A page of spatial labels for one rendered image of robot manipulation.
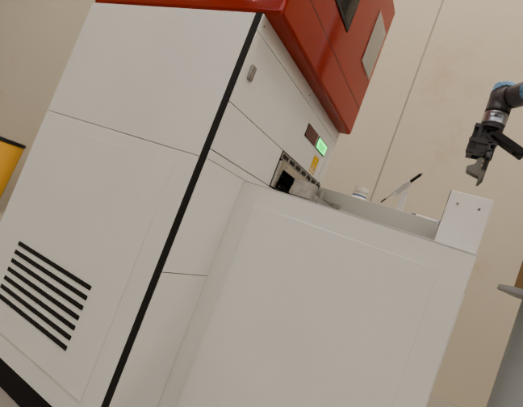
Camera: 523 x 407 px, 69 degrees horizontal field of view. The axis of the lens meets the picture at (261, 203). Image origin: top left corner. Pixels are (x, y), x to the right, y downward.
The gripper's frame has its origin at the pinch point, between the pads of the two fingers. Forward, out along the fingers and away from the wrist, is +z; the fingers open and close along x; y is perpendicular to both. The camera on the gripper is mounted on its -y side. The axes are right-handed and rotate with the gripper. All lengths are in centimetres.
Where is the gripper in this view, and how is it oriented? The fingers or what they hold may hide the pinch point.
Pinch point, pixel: (480, 182)
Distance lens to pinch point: 146.2
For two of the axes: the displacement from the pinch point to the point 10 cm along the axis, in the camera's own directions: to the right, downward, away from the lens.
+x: -4.2, -2.1, -8.8
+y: -8.4, -2.9, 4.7
